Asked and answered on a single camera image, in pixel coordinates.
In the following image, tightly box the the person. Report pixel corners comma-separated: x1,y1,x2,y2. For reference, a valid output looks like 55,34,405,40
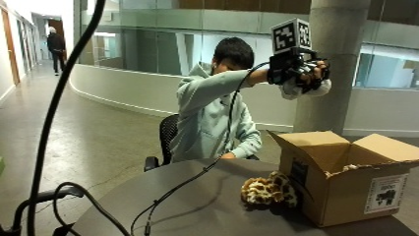
169,36,333,164

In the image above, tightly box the black looped cable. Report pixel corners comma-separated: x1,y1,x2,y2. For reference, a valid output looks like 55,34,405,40
0,181,132,236

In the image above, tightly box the concrete pillar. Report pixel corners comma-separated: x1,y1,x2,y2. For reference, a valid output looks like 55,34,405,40
293,0,373,136

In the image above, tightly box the open cardboard box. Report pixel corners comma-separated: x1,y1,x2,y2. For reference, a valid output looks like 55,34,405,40
267,130,419,228

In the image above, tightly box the white marker cube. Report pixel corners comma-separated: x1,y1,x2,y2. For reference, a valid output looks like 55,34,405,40
271,18,313,55

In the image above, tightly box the black office chair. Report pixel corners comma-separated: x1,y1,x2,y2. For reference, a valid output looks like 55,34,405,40
143,113,261,173

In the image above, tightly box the wooden door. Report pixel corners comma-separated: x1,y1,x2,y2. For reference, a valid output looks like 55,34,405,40
0,7,22,87

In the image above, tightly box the thick black cable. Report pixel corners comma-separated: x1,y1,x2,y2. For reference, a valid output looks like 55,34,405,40
27,0,108,236

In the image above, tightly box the giraffe pattern soft toy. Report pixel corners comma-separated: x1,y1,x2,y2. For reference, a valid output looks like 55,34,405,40
240,170,300,208

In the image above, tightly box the thin black glove cable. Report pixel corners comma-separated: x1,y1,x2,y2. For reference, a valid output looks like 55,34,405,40
130,61,273,236

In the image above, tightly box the white soft toy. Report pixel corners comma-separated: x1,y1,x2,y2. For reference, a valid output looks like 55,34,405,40
280,78,333,101

